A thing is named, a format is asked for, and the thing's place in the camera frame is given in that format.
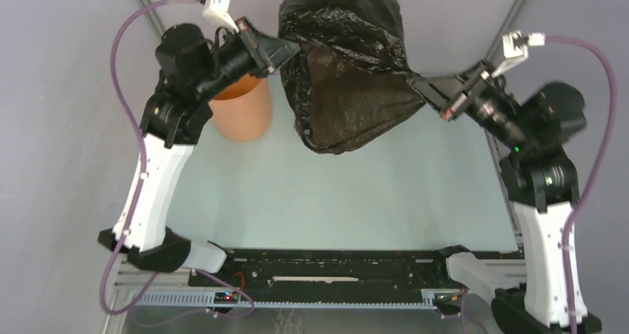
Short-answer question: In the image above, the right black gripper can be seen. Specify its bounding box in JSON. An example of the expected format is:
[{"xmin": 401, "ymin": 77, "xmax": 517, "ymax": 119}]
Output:
[{"xmin": 407, "ymin": 56, "xmax": 530, "ymax": 148}]

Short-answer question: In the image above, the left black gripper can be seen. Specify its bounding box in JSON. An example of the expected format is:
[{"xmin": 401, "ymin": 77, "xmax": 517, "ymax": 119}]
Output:
[{"xmin": 195, "ymin": 17, "xmax": 302, "ymax": 101}]

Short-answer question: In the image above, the black plastic trash bag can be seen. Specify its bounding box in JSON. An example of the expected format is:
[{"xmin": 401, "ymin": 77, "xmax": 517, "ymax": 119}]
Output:
[{"xmin": 278, "ymin": 0, "xmax": 425, "ymax": 154}]

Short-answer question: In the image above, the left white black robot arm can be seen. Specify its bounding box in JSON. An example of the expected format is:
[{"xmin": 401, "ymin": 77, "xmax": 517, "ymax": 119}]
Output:
[{"xmin": 98, "ymin": 18, "xmax": 300, "ymax": 287}]

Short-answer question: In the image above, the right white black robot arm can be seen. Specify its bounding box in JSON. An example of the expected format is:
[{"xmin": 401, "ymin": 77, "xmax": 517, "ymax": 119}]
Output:
[{"xmin": 407, "ymin": 62, "xmax": 602, "ymax": 333}]

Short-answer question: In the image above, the orange plastic trash bin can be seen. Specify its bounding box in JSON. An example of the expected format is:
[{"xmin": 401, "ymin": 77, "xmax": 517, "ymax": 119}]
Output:
[{"xmin": 208, "ymin": 75, "xmax": 273, "ymax": 143}]

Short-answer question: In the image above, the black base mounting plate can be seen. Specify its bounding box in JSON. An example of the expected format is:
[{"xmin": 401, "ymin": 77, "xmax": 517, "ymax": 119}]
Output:
[{"xmin": 216, "ymin": 245, "xmax": 468, "ymax": 301}]

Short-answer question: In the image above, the small electronics board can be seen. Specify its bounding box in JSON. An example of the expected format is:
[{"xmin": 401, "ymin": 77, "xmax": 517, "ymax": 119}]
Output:
[{"xmin": 213, "ymin": 291, "xmax": 240, "ymax": 305}]

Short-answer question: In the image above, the aluminium corner frame right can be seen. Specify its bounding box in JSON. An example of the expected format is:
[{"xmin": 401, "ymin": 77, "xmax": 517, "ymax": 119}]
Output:
[{"xmin": 484, "ymin": 0, "xmax": 529, "ymax": 61}]

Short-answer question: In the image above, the aluminium corner frame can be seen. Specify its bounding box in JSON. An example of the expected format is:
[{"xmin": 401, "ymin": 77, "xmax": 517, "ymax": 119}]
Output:
[
  {"xmin": 136, "ymin": 0, "xmax": 165, "ymax": 40},
  {"xmin": 484, "ymin": 0, "xmax": 529, "ymax": 61}
]

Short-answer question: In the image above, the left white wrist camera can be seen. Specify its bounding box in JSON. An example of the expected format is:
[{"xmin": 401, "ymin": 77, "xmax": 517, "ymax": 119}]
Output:
[{"xmin": 202, "ymin": 0, "xmax": 237, "ymax": 31}]

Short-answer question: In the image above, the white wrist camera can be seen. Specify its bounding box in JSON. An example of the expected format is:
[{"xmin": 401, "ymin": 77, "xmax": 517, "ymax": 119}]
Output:
[
  {"xmin": 202, "ymin": 0, "xmax": 237, "ymax": 31},
  {"xmin": 491, "ymin": 30, "xmax": 546, "ymax": 79}
]

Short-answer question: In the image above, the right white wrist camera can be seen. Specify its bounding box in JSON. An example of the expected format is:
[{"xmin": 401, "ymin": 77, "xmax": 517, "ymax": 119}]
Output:
[{"xmin": 491, "ymin": 30, "xmax": 546, "ymax": 79}]

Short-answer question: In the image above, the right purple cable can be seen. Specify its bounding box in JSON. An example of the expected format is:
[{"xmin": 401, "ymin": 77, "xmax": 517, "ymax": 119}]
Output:
[{"xmin": 544, "ymin": 35, "xmax": 619, "ymax": 334}]

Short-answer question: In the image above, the aluminium corner frame left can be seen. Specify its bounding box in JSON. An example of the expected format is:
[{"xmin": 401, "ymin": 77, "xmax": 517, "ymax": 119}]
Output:
[{"xmin": 136, "ymin": 0, "xmax": 165, "ymax": 40}]

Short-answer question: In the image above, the grey slotted cable duct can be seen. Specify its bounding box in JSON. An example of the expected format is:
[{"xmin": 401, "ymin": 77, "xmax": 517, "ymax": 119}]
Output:
[{"xmin": 137, "ymin": 290, "xmax": 459, "ymax": 310}]

